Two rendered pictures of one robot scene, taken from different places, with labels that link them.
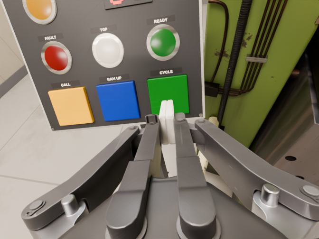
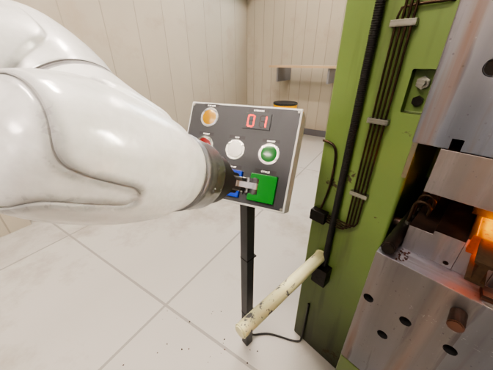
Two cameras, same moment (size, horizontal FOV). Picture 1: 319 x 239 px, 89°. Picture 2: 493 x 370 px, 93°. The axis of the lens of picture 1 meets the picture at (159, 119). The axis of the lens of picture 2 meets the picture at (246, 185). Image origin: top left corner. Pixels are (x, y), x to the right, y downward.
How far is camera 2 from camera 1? 35 cm
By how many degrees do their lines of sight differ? 24
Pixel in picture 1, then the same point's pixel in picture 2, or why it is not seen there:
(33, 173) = (113, 257)
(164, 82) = (262, 178)
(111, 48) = (237, 147)
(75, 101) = not seen: hidden behind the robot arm
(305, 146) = (376, 281)
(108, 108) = not seen: hidden behind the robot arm
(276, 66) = (377, 207)
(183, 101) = (270, 194)
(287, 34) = (382, 180)
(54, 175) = (130, 267)
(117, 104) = not seen: hidden behind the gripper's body
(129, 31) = (251, 142)
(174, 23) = (278, 144)
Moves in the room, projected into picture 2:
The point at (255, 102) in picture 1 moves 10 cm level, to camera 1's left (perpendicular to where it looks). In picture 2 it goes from (362, 242) to (331, 238)
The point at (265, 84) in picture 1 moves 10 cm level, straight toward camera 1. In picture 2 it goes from (369, 224) to (350, 235)
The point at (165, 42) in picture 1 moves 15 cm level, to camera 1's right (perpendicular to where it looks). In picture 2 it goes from (270, 154) to (329, 158)
